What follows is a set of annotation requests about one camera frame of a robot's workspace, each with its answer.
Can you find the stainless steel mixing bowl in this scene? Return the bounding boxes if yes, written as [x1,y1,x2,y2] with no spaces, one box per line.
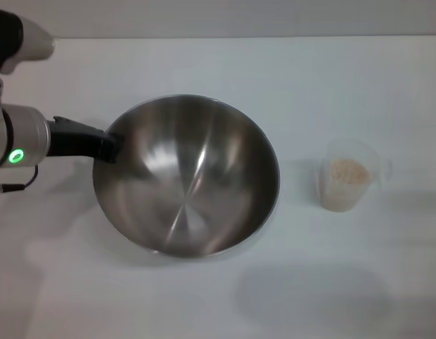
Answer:
[92,94,281,257]

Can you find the white rice grains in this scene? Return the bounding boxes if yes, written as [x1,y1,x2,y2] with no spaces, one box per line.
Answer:
[323,158,373,212]

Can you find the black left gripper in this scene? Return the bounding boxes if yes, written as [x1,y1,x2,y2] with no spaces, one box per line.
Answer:
[48,115,121,163]

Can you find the clear plastic measuring cup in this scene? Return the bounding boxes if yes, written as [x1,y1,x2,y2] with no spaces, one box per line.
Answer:
[315,139,394,213]

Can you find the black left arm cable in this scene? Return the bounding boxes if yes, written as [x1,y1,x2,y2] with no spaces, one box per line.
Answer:
[0,165,40,194]

